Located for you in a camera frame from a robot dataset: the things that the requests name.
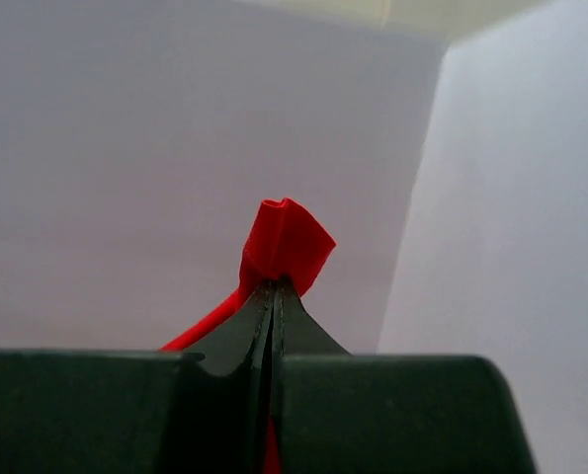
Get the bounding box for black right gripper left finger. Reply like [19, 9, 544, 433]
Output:
[0, 282, 274, 473]

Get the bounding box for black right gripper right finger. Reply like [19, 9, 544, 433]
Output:
[272, 279, 536, 473]

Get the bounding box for red t shirt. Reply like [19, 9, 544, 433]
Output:
[162, 198, 343, 473]

